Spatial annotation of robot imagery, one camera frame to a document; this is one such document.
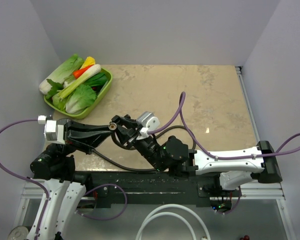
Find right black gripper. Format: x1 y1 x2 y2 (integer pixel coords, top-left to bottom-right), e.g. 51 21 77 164
110 117 167 173

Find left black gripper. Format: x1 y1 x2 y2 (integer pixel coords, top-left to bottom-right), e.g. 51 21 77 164
47 117 114 158

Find black shower hose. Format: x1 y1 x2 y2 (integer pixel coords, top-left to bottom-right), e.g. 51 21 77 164
92 121 197 173

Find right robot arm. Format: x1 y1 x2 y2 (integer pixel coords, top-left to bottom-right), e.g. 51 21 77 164
108 112 283 197

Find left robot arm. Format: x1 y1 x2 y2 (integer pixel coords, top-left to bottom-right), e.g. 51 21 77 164
26 115 116 240

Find green lettuce toy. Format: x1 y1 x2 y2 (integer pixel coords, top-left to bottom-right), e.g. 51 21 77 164
52 84 97 115

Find green plastic tray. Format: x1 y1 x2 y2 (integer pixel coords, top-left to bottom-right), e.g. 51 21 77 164
43 68 113 120

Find dark green vegetable toy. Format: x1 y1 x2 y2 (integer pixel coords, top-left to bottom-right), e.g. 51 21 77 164
83 72 108 88

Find orange carrot toy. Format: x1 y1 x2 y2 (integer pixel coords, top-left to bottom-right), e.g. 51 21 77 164
72 65 92 79

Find napa cabbage toy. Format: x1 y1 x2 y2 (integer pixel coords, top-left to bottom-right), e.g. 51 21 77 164
39 54 84 95

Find white leek toy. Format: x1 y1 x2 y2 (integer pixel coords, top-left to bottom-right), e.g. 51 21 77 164
55 64 102 100

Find yellow pepper toy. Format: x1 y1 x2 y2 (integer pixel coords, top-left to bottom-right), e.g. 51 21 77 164
80 56 96 70

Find tin can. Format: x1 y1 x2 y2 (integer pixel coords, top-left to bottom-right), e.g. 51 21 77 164
7 226 29 240

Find red small object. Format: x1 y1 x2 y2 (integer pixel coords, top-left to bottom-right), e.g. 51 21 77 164
239 235 250 240

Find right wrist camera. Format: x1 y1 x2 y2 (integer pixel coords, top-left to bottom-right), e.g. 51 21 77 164
136 111 161 141

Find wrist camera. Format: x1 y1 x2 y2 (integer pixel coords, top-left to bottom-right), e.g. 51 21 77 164
136 111 161 141
37 115 66 145

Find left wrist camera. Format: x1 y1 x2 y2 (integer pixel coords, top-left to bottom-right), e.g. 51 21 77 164
37 115 66 145

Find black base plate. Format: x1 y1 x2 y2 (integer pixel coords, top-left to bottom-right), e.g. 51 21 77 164
34 171 268 209

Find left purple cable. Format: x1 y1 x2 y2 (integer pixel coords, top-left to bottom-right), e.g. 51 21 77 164
0 119 128 240

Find white hose loop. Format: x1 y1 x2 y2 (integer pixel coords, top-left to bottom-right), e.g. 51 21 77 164
135 204 211 240

